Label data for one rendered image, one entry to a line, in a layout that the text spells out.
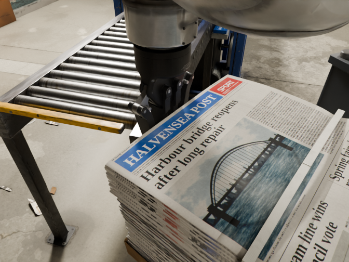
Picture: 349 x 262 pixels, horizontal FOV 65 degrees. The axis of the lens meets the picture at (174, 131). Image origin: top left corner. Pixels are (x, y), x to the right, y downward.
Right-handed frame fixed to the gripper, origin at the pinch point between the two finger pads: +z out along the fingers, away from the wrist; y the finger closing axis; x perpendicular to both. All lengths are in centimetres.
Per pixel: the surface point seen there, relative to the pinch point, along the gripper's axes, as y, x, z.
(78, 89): 21, 56, 17
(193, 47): 76, 43, 16
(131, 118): 19.0, 28.4, 16.2
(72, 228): 4, 67, 96
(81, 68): 32, 68, 16
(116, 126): 11.7, 27.1, 14.0
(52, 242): -7, 69, 96
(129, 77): 38, 48, 17
